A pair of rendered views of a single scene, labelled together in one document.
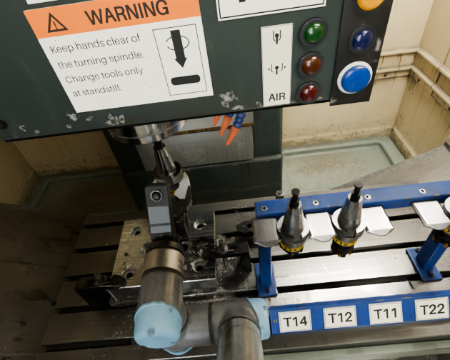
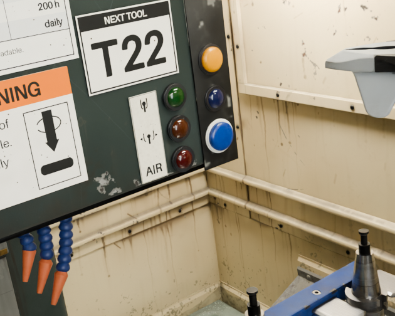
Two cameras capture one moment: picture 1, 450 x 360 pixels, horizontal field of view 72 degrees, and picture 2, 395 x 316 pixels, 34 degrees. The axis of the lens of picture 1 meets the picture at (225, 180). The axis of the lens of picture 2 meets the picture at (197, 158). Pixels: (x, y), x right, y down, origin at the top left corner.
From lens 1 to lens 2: 0.32 m
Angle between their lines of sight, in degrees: 41
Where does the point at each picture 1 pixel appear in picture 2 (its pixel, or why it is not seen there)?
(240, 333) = not seen: outside the picture
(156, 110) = (20, 214)
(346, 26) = (200, 87)
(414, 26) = not seen: hidden behind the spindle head
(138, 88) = (0, 187)
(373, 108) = (184, 264)
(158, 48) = (28, 133)
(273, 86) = (148, 158)
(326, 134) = not seen: outside the picture
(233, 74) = (107, 151)
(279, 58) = (150, 126)
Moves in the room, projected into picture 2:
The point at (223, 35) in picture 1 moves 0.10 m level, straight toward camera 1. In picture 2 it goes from (94, 110) to (156, 127)
